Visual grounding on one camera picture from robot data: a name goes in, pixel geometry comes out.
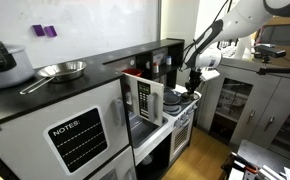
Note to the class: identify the white toy kitchen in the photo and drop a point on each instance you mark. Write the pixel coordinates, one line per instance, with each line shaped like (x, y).
(85, 78)

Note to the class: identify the grey stove burner panel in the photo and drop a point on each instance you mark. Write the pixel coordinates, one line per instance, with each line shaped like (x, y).
(171, 109)

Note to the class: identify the black toy kitchen shelf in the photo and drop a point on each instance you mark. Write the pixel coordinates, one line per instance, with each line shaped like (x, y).
(171, 46)

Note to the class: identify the grey toy sink basin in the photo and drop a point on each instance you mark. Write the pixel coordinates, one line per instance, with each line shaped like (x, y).
(141, 131)

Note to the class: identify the black camera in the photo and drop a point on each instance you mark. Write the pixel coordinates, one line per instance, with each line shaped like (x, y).
(268, 51)

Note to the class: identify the white whiteboard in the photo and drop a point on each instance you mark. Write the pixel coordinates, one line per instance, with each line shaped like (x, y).
(101, 23)

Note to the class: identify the black glossy pot lid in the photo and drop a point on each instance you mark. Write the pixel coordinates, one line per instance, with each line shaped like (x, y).
(195, 97)

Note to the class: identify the white microwave door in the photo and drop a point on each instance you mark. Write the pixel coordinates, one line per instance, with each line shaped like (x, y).
(133, 100)

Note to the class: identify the large grey cooking pot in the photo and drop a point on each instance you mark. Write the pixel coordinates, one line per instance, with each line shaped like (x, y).
(8, 71)

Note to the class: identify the grey table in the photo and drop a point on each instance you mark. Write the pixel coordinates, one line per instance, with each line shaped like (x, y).
(261, 153)

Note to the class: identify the white vented oven door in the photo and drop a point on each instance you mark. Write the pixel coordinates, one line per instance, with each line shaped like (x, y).
(180, 136)

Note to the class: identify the grey glass door cabinet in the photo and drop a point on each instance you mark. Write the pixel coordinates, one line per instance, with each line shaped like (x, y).
(238, 133)

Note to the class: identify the purple magnet block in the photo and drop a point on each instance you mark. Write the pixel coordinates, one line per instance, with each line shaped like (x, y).
(38, 30)
(50, 31)

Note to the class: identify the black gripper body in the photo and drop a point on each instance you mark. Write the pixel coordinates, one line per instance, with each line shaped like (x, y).
(194, 78)

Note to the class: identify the black pot with lid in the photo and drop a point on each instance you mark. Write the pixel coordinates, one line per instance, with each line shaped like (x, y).
(171, 99)

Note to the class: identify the steel frying pan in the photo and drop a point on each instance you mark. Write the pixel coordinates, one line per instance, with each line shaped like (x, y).
(63, 70)

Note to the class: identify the red bowl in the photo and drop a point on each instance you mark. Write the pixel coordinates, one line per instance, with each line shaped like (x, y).
(131, 71)

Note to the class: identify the white bottle red cap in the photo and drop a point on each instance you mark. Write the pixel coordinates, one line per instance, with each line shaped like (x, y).
(155, 68)

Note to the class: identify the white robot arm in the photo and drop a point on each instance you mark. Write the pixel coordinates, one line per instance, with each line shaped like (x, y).
(245, 20)

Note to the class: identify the white freezer door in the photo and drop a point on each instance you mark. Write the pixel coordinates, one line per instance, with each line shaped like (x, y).
(118, 163)

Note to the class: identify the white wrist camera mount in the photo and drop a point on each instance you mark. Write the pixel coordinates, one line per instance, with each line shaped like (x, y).
(211, 74)

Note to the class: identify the small white jar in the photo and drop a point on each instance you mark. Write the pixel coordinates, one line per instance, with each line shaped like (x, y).
(168, 60)

